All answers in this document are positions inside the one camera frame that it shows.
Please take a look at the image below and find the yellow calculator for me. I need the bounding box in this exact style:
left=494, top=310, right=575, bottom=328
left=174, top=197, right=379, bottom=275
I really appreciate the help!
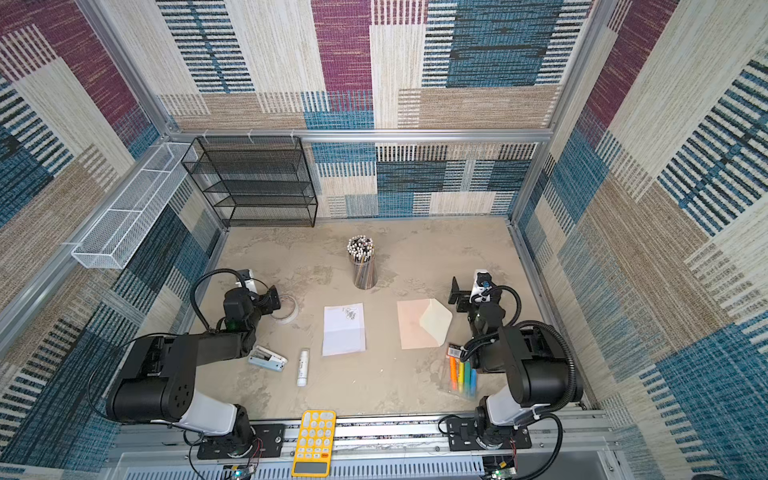
left=291, top=410, right=337, bottom=478

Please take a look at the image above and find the light blue stapler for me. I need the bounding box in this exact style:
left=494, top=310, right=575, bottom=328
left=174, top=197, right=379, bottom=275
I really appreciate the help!
left=248, top=345, right=288, bottom=372

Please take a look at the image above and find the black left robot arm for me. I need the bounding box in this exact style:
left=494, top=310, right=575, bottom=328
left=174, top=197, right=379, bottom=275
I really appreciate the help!
left=105, top=268, right=281, bottom=458

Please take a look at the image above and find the aluminium front rail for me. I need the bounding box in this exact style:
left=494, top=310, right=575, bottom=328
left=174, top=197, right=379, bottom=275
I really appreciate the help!
left=105, top=406, right=620, bottom=466

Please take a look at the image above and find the black wire shelf rack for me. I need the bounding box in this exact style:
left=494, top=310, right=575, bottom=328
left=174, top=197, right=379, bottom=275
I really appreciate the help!
left=182, top=136, right=318, bottom=228

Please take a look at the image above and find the white glue stick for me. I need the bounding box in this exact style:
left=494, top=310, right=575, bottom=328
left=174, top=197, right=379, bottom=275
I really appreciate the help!
left=296, top=349, right=310, bottom=387

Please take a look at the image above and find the pack of coloured highlighters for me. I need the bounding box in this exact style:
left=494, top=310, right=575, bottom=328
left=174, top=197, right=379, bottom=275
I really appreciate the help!
left=442, top=343, right=478, bottom=400

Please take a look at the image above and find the white wire mesh basket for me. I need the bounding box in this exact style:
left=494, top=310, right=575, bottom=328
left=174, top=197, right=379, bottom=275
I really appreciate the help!
left=71, top=142, right=189, bottom=270

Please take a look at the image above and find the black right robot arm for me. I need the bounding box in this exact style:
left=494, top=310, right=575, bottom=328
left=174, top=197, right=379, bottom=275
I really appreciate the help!
left=439, top=270, right=583, bottom=451

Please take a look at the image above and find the white paper letter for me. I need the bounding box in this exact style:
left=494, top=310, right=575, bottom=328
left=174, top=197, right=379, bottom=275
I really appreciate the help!
left=322, top=303, right=366, bottom=357

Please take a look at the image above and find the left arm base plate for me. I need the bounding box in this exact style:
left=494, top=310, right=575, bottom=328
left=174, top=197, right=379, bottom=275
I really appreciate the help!
left=195, top=423, right=286, bottom=461

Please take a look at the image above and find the metal cup of pencils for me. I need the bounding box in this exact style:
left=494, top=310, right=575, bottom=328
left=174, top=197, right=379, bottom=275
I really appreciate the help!
left=347, top=235, right=376, bottom=290

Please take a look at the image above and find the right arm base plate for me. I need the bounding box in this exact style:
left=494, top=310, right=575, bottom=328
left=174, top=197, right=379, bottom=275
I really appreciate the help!
left=438, top=415, right=532, bottom=451

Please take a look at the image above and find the white tape roll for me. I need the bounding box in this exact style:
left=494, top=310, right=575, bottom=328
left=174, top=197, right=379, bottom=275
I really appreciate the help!
left=270, top=294, right=299, bottom=325

